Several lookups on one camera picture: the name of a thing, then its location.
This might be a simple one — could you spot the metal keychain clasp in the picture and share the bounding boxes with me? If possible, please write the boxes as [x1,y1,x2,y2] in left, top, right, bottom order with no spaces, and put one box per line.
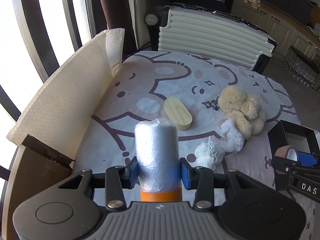
[209,98,220,111]

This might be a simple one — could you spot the white paper towel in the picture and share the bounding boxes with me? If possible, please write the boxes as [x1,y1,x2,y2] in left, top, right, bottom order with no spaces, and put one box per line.
[105,28,125,77]

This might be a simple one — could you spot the white ribbed suitcase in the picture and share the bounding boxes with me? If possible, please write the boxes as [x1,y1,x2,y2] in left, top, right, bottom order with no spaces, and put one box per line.
[144,3,277,73]

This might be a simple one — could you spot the cartoon bear bed sheet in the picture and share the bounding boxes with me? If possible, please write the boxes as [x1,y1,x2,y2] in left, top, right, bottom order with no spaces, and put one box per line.
[72,51,317,240]

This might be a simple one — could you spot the beige plush teddy bear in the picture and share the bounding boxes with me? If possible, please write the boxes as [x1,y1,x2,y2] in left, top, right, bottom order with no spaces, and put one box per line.
[218,85,267,140]

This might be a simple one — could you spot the brown curtain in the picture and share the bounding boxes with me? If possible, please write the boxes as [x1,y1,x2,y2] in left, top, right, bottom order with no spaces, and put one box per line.
[100,0,137,57]

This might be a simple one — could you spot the brown tape roll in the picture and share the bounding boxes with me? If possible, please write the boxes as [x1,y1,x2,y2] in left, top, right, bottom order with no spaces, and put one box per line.
[272,145,299,168]

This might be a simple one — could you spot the black cardboard box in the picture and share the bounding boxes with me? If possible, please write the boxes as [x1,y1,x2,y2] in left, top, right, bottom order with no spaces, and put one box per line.
[268,120,319,191]

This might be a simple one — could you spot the cream kitchen cabinets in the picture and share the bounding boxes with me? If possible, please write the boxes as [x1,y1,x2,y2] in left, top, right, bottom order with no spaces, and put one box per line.
[232,0,319,63]

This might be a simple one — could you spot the plastic bag roll orange core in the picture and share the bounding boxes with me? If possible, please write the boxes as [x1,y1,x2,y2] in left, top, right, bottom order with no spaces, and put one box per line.
[135,118,182,202]

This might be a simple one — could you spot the pack of water bottles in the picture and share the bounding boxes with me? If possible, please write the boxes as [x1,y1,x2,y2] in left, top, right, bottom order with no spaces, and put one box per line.
[285,46,319,86]

